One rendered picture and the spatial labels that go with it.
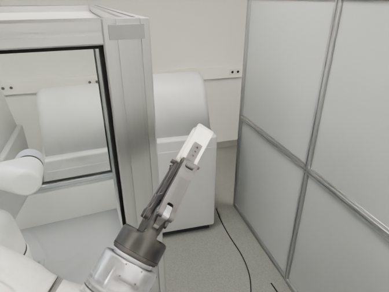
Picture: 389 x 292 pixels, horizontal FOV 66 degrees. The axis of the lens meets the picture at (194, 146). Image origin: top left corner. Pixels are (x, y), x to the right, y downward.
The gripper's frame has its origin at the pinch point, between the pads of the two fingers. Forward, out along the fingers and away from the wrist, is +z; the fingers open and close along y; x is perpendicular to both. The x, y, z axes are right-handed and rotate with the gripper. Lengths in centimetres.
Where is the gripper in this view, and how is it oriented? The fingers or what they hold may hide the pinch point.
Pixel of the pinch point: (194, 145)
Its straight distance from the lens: 52.1
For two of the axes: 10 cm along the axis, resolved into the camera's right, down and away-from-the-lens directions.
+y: 3.2, -1.9, -9.3
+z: 4.6, -8.3, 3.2
